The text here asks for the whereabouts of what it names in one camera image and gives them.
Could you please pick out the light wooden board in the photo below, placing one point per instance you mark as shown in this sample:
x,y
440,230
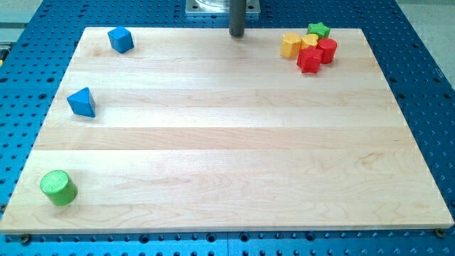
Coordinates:
x,y
198,131

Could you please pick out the yellow hexagon block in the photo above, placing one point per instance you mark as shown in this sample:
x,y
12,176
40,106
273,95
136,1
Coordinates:
x,y
290,45

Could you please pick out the red star block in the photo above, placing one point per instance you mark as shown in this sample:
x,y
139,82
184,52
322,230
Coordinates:
x,y
309,59

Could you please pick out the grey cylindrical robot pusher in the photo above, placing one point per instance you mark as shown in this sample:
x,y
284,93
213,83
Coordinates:
x,y
237,18

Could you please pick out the yellow heart block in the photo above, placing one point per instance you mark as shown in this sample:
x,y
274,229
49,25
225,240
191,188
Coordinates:
x,y
309,40

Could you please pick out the red cylinder block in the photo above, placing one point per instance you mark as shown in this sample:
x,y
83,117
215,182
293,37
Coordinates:
x,y
328,46

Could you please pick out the green star block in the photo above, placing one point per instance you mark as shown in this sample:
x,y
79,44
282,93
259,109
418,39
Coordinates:
x,y
319,29

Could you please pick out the blue cube block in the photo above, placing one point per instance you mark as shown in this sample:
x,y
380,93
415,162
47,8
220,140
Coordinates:
x,y
121,39

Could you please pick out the blue triangular prism block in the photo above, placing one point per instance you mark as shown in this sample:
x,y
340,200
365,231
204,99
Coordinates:
x,y
82,103

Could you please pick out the green cylinder block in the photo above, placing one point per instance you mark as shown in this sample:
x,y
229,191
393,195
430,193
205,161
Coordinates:
x,y
58,186

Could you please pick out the blue perforated table plate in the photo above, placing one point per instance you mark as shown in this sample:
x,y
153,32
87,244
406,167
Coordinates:
x,y
409,40

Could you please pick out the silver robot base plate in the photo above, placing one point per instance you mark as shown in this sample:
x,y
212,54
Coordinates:
x,y
199,8

